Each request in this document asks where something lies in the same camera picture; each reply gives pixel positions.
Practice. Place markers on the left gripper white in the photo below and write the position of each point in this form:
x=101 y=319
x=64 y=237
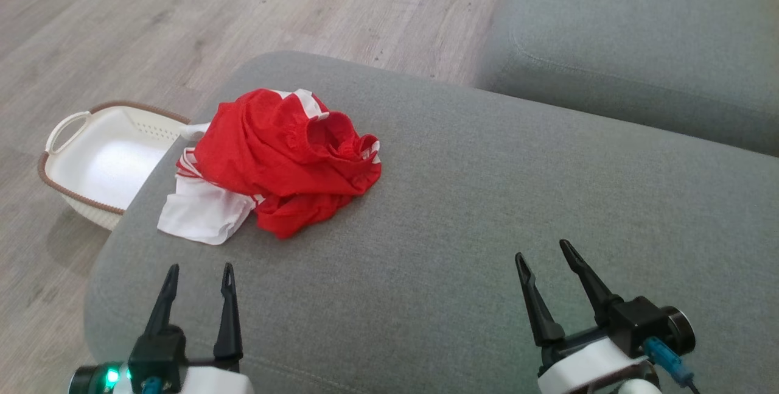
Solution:
x=216 y=382

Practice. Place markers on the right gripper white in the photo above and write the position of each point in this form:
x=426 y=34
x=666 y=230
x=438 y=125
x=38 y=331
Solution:
x=584 y=366

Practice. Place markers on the red jersey with white sleeves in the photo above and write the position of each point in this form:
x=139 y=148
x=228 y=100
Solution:
x=204 y=211

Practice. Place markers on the red shorts with white waistband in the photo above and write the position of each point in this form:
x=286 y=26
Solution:
x=268 y=144

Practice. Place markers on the grey fabric sofa seat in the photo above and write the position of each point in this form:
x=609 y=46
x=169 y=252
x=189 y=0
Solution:
x=456 y=211

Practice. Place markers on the white basket with brown rim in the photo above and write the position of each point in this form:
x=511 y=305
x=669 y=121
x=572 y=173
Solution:
x=103 y=162

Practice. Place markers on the grey fabric sofa section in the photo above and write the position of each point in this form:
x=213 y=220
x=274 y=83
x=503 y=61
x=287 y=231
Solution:
x=639 y=28

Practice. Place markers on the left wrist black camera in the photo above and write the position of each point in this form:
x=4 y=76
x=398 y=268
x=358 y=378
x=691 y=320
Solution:
x=155 y=351

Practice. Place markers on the wrist black camera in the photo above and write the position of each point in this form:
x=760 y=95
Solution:
x=639 y=321
x=155 y=351

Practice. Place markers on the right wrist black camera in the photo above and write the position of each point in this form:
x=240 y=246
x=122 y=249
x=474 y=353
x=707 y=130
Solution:
x=639 y=321

